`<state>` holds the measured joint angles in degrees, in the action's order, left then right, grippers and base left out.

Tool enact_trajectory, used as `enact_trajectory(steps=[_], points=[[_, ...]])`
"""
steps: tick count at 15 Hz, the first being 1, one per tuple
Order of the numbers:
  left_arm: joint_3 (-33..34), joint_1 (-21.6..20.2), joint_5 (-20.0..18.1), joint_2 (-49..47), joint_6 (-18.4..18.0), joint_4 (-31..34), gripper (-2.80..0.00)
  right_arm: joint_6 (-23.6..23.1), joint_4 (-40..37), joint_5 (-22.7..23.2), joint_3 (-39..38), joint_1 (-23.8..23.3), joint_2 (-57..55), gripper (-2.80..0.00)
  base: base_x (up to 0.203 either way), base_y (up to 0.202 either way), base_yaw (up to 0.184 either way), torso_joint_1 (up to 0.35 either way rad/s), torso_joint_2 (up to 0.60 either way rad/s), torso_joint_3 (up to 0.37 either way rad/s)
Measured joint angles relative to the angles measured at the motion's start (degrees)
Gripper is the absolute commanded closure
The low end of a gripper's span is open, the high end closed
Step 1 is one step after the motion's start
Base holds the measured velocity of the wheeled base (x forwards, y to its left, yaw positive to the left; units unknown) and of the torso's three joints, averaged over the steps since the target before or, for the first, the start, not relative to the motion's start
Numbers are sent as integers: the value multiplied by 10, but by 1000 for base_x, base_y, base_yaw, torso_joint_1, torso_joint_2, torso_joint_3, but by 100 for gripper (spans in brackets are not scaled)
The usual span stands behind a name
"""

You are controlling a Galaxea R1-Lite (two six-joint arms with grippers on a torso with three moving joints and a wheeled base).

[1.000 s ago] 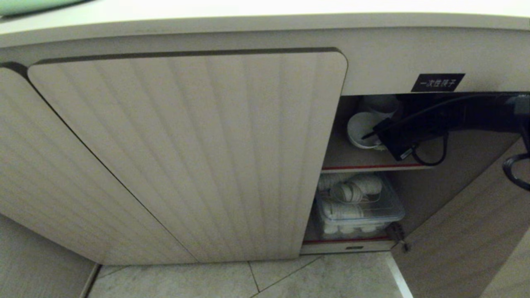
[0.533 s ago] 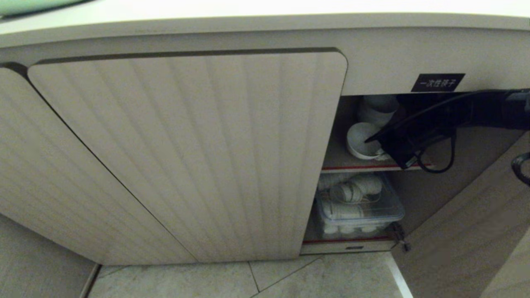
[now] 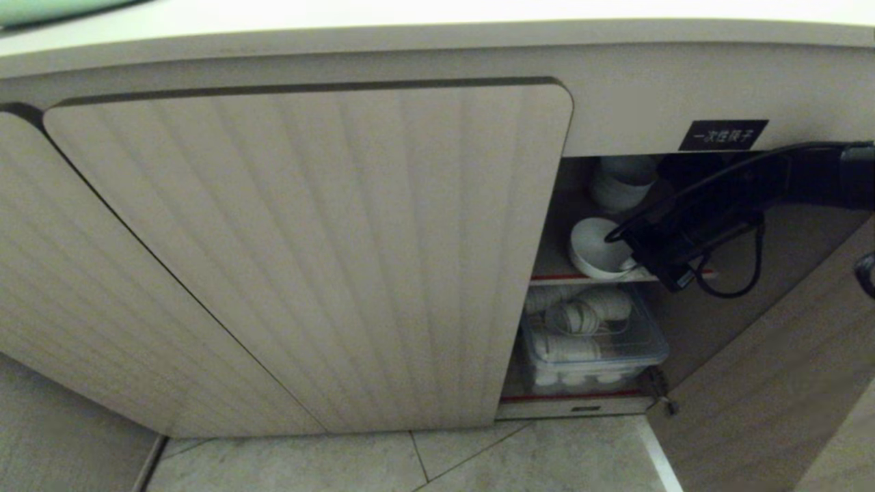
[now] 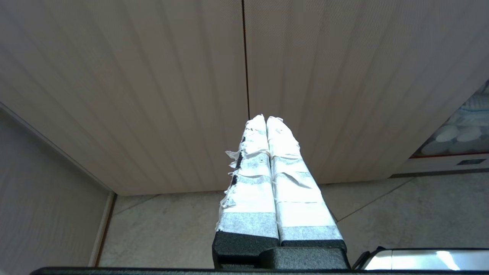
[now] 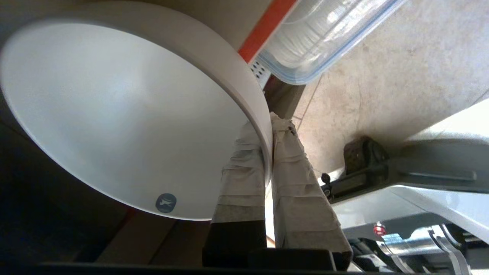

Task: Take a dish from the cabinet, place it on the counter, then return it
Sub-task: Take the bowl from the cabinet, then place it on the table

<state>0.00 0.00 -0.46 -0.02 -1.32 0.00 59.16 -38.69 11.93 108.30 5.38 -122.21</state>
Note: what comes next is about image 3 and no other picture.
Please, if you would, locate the clear plastic storage bin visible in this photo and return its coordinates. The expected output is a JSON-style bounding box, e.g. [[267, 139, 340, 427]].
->
[[518, 283, 671, 396]]

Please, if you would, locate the black cable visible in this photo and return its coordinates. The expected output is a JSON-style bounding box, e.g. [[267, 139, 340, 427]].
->
[[689, 219, 766, 300], [604, 142, 852, 245]]

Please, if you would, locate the beige open cabinet door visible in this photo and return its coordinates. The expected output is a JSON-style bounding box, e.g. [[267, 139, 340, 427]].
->
[[648, 217, 875, 492]]

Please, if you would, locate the beige kitchen cabinet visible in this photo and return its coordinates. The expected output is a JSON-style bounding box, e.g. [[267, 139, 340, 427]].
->
[[0, 19, 875, 439]]

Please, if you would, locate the white round dish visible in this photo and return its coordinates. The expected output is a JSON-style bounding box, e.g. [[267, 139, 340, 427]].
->
[[569, 217, 641, 280]]

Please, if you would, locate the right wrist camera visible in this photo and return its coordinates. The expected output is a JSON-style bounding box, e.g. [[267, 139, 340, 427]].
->
[[653, 261, 699, 294]]

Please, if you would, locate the black label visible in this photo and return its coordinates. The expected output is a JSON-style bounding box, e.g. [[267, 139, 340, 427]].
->
[[678, 120, 770, 152]]

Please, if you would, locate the beige ribbed cabinet door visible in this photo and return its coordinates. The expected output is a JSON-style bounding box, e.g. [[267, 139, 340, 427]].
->
[[0, 102, 325, 439], [42, 77, 574, 435]]

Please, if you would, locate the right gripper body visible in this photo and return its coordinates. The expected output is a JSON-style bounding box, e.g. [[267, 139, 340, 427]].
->
[[624, 198, 765, 277]]

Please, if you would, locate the metal door hinge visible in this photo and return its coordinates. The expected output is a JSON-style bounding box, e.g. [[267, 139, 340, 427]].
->
[[648, 368, 679, 417]]

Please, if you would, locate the cabinet shelf with red stripe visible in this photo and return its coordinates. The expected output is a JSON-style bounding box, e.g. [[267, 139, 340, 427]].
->
[[529, 268, 718, 286]]

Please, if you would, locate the stack of white bowls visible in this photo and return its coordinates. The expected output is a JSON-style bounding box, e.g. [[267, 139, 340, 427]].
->
[[591, 156, 659, 213]]

